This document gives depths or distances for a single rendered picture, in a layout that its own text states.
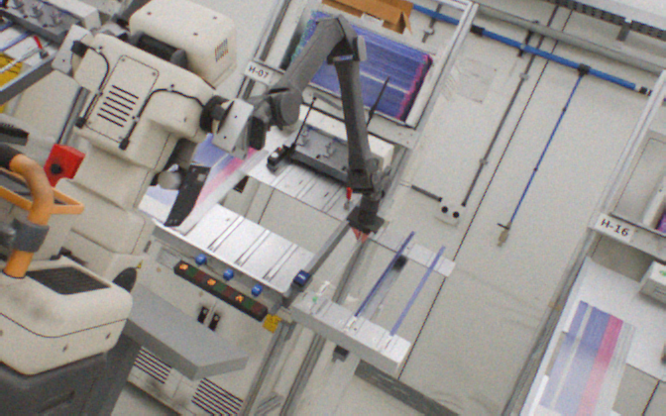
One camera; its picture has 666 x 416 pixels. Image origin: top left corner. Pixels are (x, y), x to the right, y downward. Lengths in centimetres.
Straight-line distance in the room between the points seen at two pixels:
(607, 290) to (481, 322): 165
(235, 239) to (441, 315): 197
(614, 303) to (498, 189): 169
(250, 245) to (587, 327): 110
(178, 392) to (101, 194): 131
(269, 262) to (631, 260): 128
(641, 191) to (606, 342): 62
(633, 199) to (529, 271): 142
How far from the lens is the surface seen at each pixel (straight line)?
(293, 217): 425
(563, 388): 217
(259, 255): 227
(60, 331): 122
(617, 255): 265
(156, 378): 279
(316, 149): 254
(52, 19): 325
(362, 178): 194
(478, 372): 406
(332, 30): 184
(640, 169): 267
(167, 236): 235
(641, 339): 239
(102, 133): 154
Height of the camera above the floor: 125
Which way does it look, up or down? 4 degrees down
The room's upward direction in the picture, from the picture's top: 24 degrees clockwise
